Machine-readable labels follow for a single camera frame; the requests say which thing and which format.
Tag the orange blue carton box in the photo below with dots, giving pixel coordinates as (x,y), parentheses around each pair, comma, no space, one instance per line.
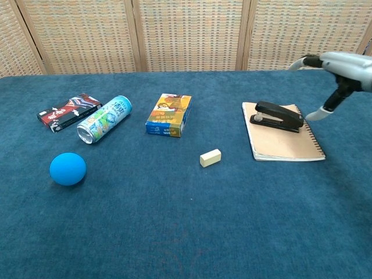
(168,116)

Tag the blue ball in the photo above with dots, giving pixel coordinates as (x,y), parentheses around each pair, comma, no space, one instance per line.
(68,169)

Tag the green white drink can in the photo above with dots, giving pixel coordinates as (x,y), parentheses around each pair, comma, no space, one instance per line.
(104,119)

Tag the cream eraser block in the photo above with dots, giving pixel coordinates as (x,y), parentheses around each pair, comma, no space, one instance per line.
(210,158)

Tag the woven bamboo screen panel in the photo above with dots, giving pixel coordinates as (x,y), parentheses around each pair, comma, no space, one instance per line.
(84,35)
(14,43)
(308,29)
(191,35)

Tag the brown spiral notebook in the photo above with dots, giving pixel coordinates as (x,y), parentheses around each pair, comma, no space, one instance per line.
(284,145)

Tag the blue table cloth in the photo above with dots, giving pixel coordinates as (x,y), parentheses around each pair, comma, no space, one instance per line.
(162,209)

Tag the black stapler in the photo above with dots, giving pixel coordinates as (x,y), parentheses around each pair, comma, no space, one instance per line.
(279,116)

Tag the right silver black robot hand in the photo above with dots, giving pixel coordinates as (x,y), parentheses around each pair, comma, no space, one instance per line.
(348,69)

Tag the black red card box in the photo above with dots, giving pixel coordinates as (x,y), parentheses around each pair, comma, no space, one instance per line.
(67,113)

